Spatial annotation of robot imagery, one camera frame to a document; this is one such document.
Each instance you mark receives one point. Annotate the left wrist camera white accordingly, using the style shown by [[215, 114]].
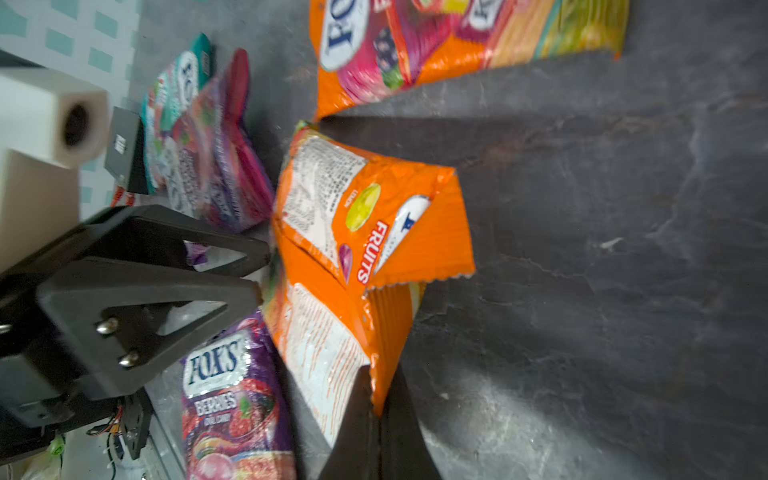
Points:
[[51, 124]]

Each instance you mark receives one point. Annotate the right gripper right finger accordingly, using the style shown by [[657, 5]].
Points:
[[403, 451]]

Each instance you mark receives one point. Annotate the black network switch box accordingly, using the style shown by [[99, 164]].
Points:
[[124, 158]]

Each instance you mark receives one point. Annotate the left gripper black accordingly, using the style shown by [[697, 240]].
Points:
[[122, 324]]

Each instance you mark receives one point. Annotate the orange candy bag back-side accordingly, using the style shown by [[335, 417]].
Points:
[[358, 236]]

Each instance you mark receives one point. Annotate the teal candy bag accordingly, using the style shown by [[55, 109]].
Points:
[[171, 93]]

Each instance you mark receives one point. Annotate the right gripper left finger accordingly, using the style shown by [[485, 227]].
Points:
[[355, 453]]

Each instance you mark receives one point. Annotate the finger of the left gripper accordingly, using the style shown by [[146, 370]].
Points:
[[157, 235]]

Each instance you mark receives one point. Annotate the orange candy bag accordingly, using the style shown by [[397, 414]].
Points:
[[369, 50]]

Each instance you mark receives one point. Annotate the purple berries candy bag front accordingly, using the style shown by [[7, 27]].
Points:
[[235, 422]]

